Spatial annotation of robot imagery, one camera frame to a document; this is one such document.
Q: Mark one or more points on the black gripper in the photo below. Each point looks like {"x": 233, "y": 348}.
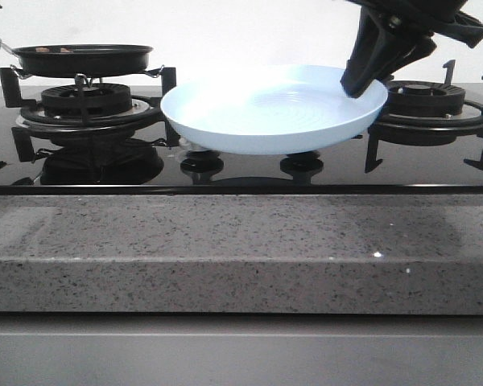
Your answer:
{"x": 378, "y": 52}

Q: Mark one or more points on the light blue plate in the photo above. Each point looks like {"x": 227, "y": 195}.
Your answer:
{"x": 275, "y": 109}

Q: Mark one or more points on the black frying pan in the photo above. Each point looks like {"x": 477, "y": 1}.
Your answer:
{"x": 92, "y": 60}

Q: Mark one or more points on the brown meat slices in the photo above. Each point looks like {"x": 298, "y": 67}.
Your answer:
{"x": 52, "y": 49}

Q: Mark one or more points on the right gas burner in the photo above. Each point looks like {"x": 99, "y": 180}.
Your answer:
{"x": 426, "y": 107}

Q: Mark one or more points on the gas burner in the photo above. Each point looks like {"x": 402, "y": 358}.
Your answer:
{"x": 426, "y": 107}
{"x": 100, "y": 105}

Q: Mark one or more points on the right black pan support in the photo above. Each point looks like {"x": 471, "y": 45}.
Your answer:
{"x": 377, "y": 135}

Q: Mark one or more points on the black pan support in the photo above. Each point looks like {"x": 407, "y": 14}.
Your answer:
{"x": 12, "y": 93}
{"x": 377, "y": 135}

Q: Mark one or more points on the black glass cooktop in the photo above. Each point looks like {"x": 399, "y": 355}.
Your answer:
{"x": 145, "y": 159}

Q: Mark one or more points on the right silver stove knob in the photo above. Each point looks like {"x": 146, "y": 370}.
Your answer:
{"x": 307, "y": 155}

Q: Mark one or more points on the silver stove knob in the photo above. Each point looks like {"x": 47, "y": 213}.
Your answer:
{"x": 189, "y": 147}
{"x": 307, "y": 155}

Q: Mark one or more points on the left silver stove knob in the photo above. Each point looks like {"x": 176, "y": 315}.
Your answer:
{"x": 189, "y": 147}

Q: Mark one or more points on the left gas burner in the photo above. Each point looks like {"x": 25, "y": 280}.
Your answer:
{"x": 100, "y": 105}

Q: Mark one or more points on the left black pan support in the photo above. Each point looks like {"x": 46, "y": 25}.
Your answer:
{"x": 12, "y": 93}

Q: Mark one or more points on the grey cabinet front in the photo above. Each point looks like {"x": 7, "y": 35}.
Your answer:
{"x": 213, "y": 349}

